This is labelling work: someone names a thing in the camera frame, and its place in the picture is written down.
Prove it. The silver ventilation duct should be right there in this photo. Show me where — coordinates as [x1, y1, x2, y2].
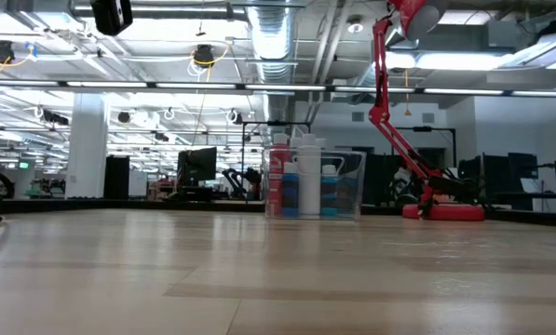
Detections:
[247, 0, 302, 150]

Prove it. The red desk lamp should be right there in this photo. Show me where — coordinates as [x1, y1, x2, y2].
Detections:
[368, 0, 486, 222]

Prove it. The black background cabinet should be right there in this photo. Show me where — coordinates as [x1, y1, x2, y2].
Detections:
[103, 154, 131, 201]

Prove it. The clear plastic bin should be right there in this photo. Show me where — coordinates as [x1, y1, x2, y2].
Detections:
[261, 148, 367, 221]

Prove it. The black aluminium table frame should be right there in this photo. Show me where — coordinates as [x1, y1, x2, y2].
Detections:
[0, 195, 556, 229]

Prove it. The small navy paint bottle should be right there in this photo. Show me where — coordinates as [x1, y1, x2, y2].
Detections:
[281, 161, 301, 219]

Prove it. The black ceiling device yellow cable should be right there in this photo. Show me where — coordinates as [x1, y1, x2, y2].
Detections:
[0, 40, 39, 78]
[191, 42, 232, 67]

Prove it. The large red paint bottle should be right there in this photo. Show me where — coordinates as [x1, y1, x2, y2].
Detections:
[266, 133, 292, 219]

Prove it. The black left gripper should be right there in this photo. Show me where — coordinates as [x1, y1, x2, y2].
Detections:
[89, 0, 134, 37]

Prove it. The small blue paint bottle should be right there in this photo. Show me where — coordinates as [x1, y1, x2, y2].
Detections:
[320, 164, 339, 218]

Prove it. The person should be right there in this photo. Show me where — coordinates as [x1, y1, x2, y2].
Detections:
[388, 165, 423, 208]

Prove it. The black background workstation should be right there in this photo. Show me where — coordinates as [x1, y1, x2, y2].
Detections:
[457, 151, 556, 213]

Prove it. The black background monitor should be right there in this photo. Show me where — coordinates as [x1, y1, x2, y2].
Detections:
[176, 146, 219, 188]

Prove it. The white structural column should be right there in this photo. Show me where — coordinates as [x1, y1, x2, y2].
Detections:
[65, 92, 110, 200]

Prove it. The large white paint bottle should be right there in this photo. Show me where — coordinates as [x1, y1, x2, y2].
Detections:
[297, 133, 323, 217]

